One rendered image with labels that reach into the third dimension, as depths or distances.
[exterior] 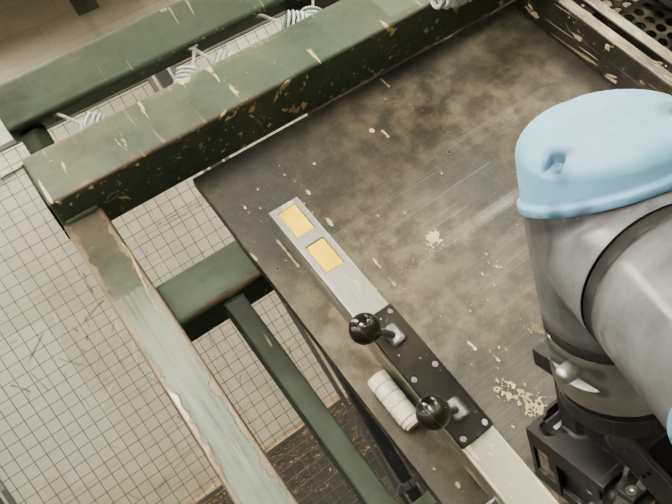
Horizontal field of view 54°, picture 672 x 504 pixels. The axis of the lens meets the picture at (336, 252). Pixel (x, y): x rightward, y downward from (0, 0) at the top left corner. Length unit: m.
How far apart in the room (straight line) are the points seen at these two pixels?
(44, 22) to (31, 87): 4.37
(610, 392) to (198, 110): 0.79
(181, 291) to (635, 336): 0.82
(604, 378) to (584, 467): 0.10
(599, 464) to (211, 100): 0.77
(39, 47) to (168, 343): 5.02
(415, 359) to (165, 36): 0.97
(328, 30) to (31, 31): 4.84
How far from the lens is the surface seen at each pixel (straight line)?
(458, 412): 0.82
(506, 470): 0.84
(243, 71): 1.06
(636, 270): 0.26
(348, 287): 0.90
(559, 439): 0.45
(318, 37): 1.11
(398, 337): 0.85
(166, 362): 0.87
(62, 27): 5.85
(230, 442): 0.82
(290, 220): 0.95
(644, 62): 1.21
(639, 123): 0.30
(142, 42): 1.54
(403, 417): 0.85
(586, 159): 0.28
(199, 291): 1.00
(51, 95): 1.51
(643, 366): 0.26
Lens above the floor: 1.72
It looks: 6 degrees down
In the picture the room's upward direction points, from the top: 30 degrees counter-clockwise
